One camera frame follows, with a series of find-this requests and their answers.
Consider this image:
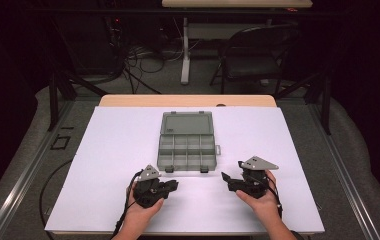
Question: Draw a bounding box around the grey translucent compartment box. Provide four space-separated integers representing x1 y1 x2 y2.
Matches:
156 110 222 174

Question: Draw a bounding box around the black floor cable loop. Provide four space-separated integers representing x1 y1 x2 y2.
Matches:
39 159 74 240

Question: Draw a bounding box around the person's right hand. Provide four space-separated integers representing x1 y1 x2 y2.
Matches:
236 170 279 223

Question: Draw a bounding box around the dark computer tower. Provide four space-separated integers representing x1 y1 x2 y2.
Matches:
54 13 126 76

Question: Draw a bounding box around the hand-held gripper cable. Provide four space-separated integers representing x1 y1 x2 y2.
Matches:
111 170 143 240
267 176 284 219

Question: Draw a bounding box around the white desk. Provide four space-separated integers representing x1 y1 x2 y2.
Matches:
161 0 314 86

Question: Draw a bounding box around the left hand-held gripper cable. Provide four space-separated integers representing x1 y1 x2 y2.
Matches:
111 170 143 240

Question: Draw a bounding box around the black folding chair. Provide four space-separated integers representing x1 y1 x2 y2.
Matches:
209 24 301 96

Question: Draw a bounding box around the aluminium floor rail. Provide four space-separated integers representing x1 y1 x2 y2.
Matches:
0 99 76 240
306 103 380 240

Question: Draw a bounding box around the right hand-held gripper cable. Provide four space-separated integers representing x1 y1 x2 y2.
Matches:
267 176 284 219

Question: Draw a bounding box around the white table cover sheet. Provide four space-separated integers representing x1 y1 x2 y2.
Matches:
44 105 326 234

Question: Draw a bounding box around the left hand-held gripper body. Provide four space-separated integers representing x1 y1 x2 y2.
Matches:
133 164 167 209

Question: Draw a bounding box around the person's left hand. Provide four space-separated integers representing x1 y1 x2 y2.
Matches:
126 186 165 223

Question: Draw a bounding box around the tangle of floor cables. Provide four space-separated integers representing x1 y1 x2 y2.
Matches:
111 19 179 95

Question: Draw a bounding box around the black metal stand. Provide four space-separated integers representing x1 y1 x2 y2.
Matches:
46 71 109 133
276 71 332 136

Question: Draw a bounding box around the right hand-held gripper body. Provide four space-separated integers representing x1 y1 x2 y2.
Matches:
228 155 280 200

